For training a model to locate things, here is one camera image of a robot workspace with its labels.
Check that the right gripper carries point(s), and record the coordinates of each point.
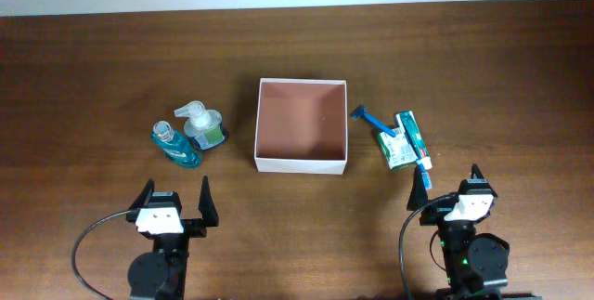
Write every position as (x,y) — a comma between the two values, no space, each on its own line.
(435,211)

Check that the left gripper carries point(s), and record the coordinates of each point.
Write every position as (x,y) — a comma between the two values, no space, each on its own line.
(198,228)

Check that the green white soap packet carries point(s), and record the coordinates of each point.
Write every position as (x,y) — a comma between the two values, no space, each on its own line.
(397,150)

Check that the clear pump soap bottle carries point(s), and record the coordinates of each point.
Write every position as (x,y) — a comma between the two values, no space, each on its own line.
(203,127)

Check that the blue white toothbrush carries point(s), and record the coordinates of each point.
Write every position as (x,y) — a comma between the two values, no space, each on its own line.
(423,159)

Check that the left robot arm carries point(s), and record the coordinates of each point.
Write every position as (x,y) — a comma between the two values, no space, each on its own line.
(161,272)

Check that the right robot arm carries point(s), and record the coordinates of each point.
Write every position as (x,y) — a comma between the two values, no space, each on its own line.
(475,264)

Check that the blue mouthwash bottle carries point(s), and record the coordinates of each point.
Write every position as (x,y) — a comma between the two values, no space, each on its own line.
(174,145)

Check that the white cardboard box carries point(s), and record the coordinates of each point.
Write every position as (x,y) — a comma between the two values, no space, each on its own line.
(301,126)

